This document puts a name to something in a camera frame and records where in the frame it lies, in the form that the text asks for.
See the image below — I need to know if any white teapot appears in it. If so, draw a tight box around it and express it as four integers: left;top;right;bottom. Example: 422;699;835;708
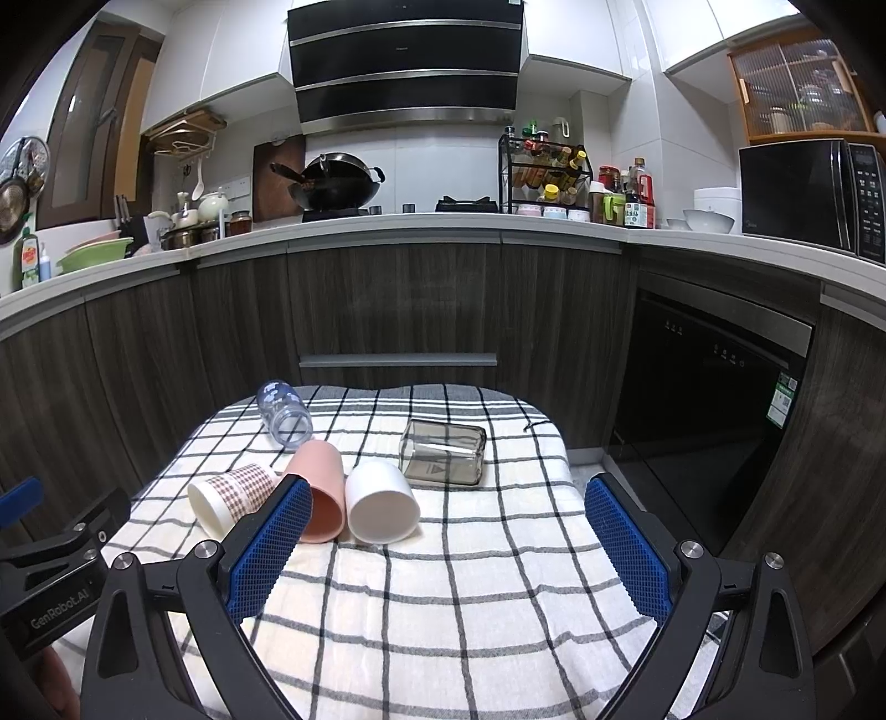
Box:
198;189;230;222

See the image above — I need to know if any black range hood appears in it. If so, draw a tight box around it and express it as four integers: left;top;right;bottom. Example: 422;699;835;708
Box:
287;0;524;135

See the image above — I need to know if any red label sauce bottle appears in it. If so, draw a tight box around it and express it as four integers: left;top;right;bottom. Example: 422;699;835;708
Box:
625;157;656;229

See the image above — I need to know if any built-in dishwasher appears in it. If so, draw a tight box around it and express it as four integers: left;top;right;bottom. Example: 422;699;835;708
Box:
610;271;812;553

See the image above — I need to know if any black gas stove burner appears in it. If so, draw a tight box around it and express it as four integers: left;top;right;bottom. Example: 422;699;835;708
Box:
435;197;498;213

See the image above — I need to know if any green basin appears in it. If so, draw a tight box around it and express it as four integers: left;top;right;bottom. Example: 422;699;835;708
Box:
57;237;132;275

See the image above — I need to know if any hanging steel pan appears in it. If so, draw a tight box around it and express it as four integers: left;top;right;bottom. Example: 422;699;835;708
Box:
0;136;51;244

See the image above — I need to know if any white bowl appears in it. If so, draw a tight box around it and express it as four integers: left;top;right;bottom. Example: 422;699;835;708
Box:
683;210;734;234

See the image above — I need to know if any square smoky glass cup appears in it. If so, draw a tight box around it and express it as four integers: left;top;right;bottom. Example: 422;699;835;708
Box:
399;419;487;487

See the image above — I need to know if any wooden glass-door cabinet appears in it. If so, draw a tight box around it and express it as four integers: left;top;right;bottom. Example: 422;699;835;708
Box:
728;30;875;144

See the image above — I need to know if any clear blue-print plastic cup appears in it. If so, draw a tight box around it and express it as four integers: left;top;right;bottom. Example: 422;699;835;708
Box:
255;379;312;451

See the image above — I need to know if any green dish soap bottle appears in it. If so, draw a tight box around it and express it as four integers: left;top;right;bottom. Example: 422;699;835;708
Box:
19;228;40;288

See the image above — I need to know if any pink plastic cup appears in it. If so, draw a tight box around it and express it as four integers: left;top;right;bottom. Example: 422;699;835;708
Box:
285;440;347;544

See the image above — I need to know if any black microwave oven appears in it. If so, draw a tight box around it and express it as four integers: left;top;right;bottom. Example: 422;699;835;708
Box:
739;138;884;263

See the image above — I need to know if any black white checked tablecloth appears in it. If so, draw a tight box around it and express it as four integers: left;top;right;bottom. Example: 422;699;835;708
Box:
51;380;723;720

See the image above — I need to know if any black wok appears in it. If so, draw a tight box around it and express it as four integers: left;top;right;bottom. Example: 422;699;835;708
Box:
269;153;386;212

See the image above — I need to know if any grey drawer handle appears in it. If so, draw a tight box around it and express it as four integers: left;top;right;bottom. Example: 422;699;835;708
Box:
299;352;498;369

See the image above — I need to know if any white rice cooker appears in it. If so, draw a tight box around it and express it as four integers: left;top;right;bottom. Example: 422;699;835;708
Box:
694;186;742;227

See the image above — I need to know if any white plastic cup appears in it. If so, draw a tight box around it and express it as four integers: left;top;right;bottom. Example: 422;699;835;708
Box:
346;457;420;544

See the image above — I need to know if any dark wooden cutting board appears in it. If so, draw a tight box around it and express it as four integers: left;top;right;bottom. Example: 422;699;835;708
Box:
253;135;305;222

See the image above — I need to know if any black spice rack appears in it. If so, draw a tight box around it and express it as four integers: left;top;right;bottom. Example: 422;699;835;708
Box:
497;132;595;216

